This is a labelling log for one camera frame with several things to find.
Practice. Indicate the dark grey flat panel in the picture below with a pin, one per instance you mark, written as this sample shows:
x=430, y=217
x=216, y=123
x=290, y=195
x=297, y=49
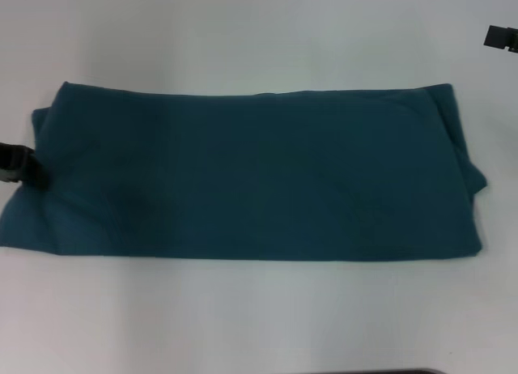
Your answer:
x=364, y=372

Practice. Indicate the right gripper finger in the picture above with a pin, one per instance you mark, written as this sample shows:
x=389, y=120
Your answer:
x=502, y=37

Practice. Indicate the teal blue printed t-shirt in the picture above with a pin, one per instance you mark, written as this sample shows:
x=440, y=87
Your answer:
x=243, y=175

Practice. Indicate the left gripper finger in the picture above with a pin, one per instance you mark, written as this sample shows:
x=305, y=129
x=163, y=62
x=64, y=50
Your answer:
x=18, y=163

